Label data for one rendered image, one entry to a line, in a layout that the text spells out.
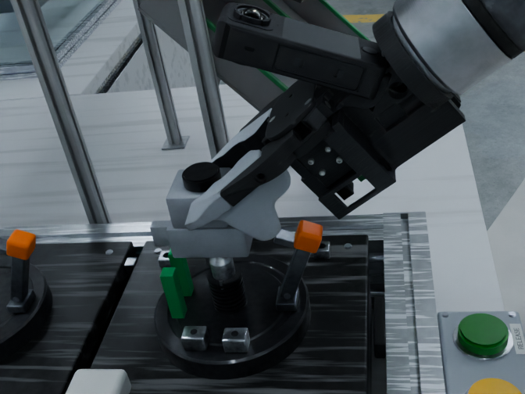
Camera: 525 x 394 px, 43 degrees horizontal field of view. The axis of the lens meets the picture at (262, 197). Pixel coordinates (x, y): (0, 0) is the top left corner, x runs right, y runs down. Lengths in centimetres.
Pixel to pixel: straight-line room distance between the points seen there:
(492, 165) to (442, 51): 220
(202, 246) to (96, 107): 84
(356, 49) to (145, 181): 65
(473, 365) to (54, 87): 50
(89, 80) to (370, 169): 108
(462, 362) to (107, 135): 82
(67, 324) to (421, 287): 33
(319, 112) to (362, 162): 5
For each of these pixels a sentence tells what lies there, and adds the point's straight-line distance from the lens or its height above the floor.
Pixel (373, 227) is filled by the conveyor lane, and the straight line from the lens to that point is 72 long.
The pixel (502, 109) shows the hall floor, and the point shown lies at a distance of 300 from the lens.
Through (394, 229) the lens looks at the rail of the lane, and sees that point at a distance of 71.
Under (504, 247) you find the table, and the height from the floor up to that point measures 86.
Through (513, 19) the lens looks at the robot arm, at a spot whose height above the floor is 124.
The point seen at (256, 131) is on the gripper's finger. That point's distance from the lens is 51.
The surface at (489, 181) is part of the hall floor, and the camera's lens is 252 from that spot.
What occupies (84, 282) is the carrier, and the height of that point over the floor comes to 97.
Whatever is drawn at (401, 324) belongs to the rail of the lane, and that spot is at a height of 96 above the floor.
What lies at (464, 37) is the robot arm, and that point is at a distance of 42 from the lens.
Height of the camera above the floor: 139
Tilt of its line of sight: 34 degrees down
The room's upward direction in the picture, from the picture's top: 10 degrees counter-clockwise
